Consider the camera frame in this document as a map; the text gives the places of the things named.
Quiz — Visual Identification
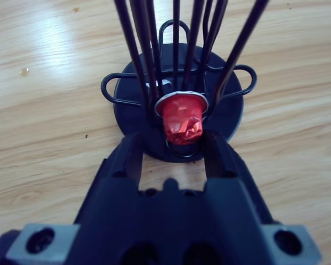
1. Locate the red coffee capsule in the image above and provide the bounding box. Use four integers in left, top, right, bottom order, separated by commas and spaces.
154, 90, 209, 146

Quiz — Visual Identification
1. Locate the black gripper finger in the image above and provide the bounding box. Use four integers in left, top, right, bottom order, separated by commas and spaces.
93, 132, 144, 192
201, 132, 256, 189

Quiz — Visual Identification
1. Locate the black wire capsule holder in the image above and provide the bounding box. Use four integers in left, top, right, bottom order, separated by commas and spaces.
100, 0, 270, 164

